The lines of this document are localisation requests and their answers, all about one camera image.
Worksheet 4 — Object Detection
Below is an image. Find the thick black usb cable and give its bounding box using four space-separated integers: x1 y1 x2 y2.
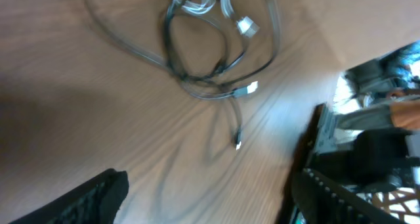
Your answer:
162 0 283 102

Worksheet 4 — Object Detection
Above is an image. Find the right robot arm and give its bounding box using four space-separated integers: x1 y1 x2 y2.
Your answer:
306 55 419 192

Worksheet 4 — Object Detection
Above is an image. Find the white usb cable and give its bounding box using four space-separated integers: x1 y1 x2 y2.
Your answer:
162 0 261 39

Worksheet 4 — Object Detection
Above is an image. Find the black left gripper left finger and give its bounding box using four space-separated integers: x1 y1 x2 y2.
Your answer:
11 168 129 224

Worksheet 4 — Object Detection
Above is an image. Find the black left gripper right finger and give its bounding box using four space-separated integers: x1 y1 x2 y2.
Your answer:
291 169 404 224

